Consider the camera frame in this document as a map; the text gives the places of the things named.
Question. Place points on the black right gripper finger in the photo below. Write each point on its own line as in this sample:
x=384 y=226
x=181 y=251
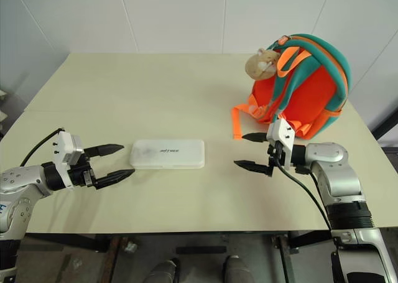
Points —
x=255 y=137
x=252 y=165

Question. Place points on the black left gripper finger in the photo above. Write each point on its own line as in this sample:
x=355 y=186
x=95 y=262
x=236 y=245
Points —
x=104 y=149
x=116 y=176

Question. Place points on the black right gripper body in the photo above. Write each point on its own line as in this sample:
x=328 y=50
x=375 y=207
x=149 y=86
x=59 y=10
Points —
x=277 y=157

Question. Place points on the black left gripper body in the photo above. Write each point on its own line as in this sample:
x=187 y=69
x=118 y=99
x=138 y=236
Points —
x=81 y=174

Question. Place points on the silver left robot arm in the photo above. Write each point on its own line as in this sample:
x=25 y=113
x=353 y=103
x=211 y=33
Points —
x=21 y=183

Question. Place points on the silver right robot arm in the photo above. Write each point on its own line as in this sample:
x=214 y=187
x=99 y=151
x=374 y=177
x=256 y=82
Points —
x=339 y=177

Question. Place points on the white plastic pencil case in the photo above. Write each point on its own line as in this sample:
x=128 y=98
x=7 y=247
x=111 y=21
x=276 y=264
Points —
x=168 y=154

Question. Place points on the orange and teal backpack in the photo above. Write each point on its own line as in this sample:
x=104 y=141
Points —
x=308 y=90

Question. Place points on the beige plush hamster toy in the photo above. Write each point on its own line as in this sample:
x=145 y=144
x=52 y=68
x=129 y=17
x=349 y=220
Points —
x=261 y=63

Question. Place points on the dark equipment with white parts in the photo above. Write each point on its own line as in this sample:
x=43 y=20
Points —
x=7 y=112

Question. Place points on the dark rounded robot foot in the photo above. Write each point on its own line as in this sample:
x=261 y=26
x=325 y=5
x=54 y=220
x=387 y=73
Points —
x=237 y=270
x=163 y=272

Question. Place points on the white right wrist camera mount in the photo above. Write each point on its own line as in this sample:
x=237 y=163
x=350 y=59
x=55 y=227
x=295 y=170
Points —
x=281 y=133

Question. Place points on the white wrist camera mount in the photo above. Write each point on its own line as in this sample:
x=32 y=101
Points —
x=281 y=133
x=66 y=146

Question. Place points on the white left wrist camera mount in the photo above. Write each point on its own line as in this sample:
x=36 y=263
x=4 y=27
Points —
x=66 y=146

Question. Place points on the black table frame brace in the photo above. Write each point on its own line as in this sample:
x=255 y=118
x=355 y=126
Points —
x=71 y=241
x=309 y=238

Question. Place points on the rusty metal rail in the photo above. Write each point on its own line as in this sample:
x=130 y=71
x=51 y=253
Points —
x=284 y=258
x=113 y=259

